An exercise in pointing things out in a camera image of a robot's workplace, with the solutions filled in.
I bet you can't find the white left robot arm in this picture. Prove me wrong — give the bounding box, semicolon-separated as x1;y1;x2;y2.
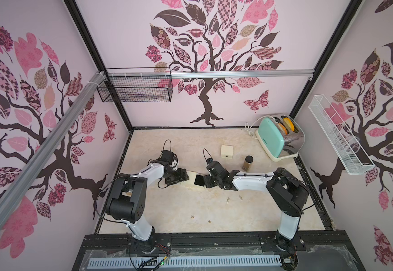
105;161;189;241

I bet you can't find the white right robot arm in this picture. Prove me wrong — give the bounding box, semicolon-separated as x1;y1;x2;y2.
203;158;309;242

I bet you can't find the small cream square box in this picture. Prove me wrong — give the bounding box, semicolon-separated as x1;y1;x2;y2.
220;145;234;159

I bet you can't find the brown spice jar black lid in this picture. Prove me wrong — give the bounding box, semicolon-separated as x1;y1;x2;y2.
242;155;254;172

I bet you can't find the mint green toaster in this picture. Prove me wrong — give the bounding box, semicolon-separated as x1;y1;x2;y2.
255;114;306;162

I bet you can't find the white slotted cable duct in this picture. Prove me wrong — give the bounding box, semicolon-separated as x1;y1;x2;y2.
86;255;282;271

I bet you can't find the black wire basket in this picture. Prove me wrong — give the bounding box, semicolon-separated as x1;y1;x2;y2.
97;67;173;103

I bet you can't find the aluminium rail back wall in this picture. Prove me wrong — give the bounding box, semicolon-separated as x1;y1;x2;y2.
108;70;315;79

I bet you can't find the aluminium rail wall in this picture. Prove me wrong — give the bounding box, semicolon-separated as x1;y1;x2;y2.
0;70;106;258
108;70;315;79

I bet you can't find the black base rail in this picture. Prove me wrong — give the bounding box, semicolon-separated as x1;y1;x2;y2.
77;230;353;257

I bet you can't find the white wire shelf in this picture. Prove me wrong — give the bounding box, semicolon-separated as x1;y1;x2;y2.
308;94;376;175

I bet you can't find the black corner frame post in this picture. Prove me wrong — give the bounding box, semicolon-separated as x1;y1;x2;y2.
64;0;134;132

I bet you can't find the aluminium rail left wall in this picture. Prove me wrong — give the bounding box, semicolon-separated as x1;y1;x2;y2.
0;70;106;258

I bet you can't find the black right corner post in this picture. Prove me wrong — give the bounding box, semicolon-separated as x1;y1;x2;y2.
290;0;364;117

